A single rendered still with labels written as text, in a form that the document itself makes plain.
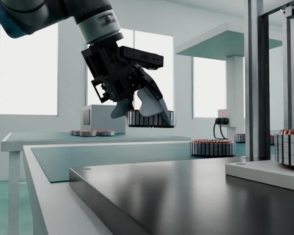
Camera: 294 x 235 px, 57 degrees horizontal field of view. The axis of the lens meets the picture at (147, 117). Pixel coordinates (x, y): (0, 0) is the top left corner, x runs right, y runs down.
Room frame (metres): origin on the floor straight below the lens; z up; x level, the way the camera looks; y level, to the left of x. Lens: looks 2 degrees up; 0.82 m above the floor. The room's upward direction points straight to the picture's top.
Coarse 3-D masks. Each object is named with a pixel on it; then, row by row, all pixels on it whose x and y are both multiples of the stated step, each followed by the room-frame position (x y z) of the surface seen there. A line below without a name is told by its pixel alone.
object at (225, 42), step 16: (208, 32) 1.08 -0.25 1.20; (224, 32) 1.00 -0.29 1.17; (240, 32) 1.01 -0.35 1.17; (272, 32) 1.08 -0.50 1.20; (176, 48) 1.29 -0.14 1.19; (192, 48) 1.21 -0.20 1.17; (208, 48) 1.21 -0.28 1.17; (224, 48) 1.21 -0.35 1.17; (240, 48) 1.21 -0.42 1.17; (240, 64) 1.34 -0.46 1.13; (240, 80) 1.34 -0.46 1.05; (240, 96) 1.34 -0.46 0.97; (224, 112) 1.32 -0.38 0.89; (240, 112) 1.34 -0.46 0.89; (240, 128) 1.33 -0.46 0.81
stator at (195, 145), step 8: (192, 144) 0.66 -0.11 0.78; (200, 144) 0.63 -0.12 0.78; (208, 144) 0.62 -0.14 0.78; (216, 144) 0.62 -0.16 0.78; (224, 144) 0.62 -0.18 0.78; (232, 144) 0.64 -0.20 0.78; (192, 152) 0.66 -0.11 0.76; (200, 152) 0.63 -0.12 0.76; (208, 152) 0.62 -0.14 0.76; (216, 152) 0.62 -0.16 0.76; (224, 152) 0.62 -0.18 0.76; (232, 152) 0.64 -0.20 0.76
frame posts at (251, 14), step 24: (264, 24) 0.47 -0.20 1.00; (288, 24) 0.52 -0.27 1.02; (264, 48) 0.47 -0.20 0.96; (288, 48) 0.52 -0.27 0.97; (264, 72) 0.47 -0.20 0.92; (288, 72) 0.52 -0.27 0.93; (264, 96) 0.47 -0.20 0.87; (288, 96) 0.52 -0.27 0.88; (264, 120) 0.47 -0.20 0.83; (288, 120) 0.52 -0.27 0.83; (264, 144) 0.47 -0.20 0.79
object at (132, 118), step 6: (126, 114) 0.59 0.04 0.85; (132, 114) 0.56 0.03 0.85; (138, 114) 0.55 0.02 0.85; (174, 114) 0.57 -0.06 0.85; (126, 120) 0.58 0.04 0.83; (132, 120) 0.56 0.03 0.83; (138, 120) 0.55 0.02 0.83; (144, 120) 0.55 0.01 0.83; (150, 120) 0.54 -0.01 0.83; (156, 120) 0.55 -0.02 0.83; (162, 120) 0.55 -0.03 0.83; (174, 120) 0.57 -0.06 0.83; (132, 126) 0.57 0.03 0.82; (138, 126) 0.56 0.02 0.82; (144, 126) 0.56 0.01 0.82; (150, 126) 0.55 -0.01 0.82; (156, 126) 0.55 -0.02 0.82; (162, 126) 0.56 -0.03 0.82; (168, 126) 0.56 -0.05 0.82; (174, 126) 0.60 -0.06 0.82
